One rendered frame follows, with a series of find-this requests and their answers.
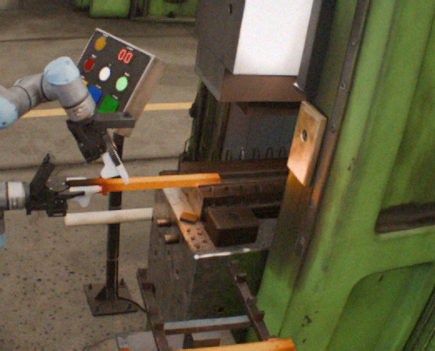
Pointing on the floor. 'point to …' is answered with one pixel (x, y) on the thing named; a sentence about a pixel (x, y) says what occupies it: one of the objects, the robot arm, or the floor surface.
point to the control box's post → (113, 226)
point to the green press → (140, 10)
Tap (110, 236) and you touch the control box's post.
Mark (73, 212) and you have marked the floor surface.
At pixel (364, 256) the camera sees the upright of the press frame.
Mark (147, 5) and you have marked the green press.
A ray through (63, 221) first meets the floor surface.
